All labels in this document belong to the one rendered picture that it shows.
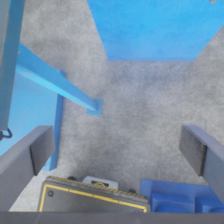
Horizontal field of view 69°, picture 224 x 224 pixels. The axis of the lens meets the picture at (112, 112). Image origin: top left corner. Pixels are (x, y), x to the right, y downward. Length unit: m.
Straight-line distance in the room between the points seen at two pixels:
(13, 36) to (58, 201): 0.99
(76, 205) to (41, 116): 0.73
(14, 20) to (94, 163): 1.16
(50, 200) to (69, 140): 0.49
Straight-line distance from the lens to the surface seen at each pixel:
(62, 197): 1.20
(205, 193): 1.51
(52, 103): 1.42
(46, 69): 0.64
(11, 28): 0.47
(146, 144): 1.36
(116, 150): 1.37
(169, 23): 1.08
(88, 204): 1.16
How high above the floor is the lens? 1.36
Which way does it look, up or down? 79 degrees down
